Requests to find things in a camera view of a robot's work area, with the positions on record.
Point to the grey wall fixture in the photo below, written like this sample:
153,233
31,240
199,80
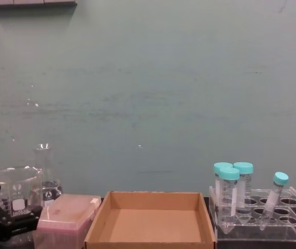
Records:
33,2

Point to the clear glass beaker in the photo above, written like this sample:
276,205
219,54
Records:
13,181

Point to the pink pipette tip box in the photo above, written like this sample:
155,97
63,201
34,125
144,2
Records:
67,215

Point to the large teal capped tube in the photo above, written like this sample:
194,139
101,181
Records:
221,167
229,186
243,168

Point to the clear acrylic tube rack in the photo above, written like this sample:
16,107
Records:
290,228

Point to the clear glass conical flask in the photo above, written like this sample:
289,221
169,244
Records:
49,190

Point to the shallow brown cardboard tray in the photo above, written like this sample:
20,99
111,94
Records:
153,220

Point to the slim teal capped tube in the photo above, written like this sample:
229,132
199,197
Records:
273,197

